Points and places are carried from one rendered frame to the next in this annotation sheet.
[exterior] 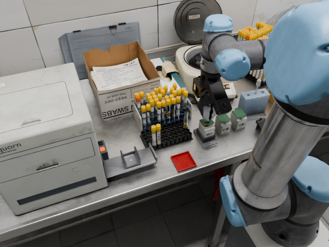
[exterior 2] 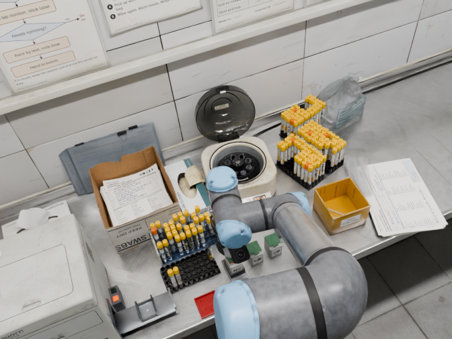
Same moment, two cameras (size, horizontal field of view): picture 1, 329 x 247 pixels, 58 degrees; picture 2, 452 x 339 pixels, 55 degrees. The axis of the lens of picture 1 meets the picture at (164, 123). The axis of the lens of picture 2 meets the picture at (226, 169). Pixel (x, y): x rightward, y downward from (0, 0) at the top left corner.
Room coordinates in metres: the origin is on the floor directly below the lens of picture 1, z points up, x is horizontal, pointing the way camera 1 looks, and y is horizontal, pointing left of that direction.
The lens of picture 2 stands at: (0.05, -0.20, 2.12)
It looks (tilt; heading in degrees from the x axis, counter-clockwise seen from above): 48 degrees down; 4
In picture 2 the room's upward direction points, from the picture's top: 7 degrees counter-clockwise
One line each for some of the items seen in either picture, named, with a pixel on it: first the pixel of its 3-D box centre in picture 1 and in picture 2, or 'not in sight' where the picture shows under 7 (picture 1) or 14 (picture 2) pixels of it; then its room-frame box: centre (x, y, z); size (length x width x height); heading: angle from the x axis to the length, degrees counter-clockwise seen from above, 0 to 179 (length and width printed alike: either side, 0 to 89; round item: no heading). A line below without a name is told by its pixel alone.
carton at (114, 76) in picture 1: (121, 79); (136, 198); (0.99, 0.18, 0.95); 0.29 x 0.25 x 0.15; 21
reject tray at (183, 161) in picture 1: (183, 161); (208, 304); (0.62, -0.06, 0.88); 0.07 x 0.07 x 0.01; 21
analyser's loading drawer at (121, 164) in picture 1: (124, 161); (140, 313); (0.59, 0.13, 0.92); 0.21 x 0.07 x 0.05; 111
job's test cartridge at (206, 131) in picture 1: (206, 129); (233, 263); (0.73, -0.15, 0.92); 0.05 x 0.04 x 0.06; 21
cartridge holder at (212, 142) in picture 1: (205, 135); (234, 268); (0.73, -0.15, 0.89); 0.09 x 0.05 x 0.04; 21
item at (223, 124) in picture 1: (222, 124); (254, 253); (0.76, -0.21, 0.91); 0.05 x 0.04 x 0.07; 21
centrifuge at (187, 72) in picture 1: (207, 70); (240, 176); (1.06, -0.18, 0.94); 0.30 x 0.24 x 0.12; 12
